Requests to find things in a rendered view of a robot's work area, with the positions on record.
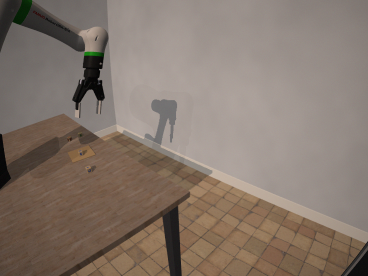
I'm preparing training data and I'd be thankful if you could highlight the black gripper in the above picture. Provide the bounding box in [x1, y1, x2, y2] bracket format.
[72, 69, 105, 118]

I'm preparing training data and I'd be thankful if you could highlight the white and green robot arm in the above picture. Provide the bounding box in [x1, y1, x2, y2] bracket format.
[0, 0, 109, 70]

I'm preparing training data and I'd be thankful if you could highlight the orange flat mat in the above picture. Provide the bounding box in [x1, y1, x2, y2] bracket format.
[68, 145, 96, 163]

